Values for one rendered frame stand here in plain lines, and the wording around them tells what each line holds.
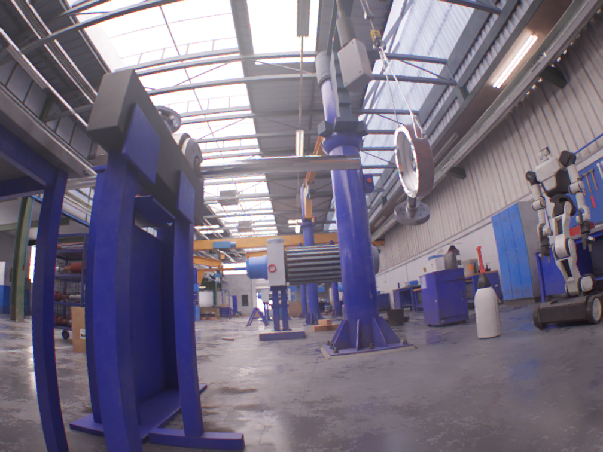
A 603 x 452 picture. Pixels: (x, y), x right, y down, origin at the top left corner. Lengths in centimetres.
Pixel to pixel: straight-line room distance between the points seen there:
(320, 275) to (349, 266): 205
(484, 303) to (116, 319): 255
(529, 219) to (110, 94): 595
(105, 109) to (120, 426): 55
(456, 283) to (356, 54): 382
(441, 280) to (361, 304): 167
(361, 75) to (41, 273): 96
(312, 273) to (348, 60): 422
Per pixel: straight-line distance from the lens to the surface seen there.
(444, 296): 423
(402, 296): 1149
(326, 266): 478
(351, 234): 289
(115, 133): 59
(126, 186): 60
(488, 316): 273
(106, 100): 63
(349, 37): 82
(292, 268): 479
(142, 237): 153
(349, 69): 76
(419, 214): 170
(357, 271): 283
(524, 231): 588
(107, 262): 57
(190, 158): 140
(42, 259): 96
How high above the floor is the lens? 43
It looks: 15 degrees up
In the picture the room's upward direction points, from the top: 4 degrees counter-clockwise
